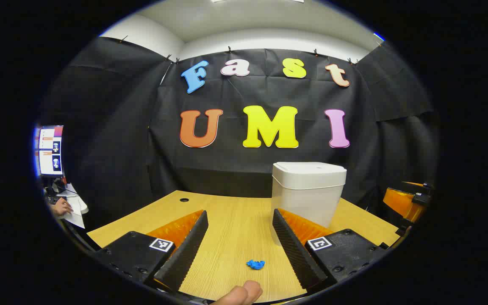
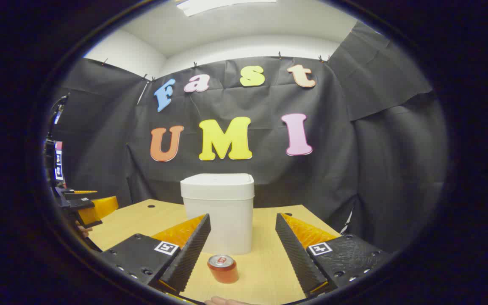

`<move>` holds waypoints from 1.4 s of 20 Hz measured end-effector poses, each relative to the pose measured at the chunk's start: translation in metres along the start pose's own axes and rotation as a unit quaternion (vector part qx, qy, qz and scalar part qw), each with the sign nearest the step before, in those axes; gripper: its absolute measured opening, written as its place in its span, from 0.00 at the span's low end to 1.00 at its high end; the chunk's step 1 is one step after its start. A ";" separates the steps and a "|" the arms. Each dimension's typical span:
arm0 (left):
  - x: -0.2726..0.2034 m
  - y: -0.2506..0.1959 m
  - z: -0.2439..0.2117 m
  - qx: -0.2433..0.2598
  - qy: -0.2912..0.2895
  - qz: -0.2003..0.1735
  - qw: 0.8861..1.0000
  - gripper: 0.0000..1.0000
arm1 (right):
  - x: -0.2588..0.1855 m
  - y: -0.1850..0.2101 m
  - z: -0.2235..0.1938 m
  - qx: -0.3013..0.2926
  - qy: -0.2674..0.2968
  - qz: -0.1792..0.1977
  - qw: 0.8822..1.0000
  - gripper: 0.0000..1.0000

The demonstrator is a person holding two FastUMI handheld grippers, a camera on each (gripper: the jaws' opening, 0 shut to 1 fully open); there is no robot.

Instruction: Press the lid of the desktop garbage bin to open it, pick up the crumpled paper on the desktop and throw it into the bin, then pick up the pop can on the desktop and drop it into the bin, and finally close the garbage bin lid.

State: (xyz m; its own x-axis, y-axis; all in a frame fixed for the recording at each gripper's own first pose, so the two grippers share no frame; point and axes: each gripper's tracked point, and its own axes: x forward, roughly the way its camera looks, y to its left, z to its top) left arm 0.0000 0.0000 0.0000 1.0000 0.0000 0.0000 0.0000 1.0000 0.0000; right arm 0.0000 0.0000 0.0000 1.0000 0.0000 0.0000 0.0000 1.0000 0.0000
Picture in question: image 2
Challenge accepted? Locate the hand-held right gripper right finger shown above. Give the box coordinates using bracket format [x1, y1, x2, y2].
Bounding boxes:
[275, 213, 393, 299]

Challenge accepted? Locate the wooden desktop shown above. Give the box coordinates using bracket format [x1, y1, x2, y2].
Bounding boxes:
[85, 198, 342, 305]

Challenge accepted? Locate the white desktop garbage bin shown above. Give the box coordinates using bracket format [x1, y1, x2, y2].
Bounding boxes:
[180, 173, 255, 255]

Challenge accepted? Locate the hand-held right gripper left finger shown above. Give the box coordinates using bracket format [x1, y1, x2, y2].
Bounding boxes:
[98, 213, 211, 296]

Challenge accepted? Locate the computer monitor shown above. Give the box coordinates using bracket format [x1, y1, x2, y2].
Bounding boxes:
[53, 141, 64, 182]

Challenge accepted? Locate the black backdrop cloth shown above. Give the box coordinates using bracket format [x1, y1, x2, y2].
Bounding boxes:
[45, 21, 450, 255]

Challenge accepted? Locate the red pop can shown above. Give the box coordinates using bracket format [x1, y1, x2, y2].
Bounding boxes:
[207, 254, 239, 284]

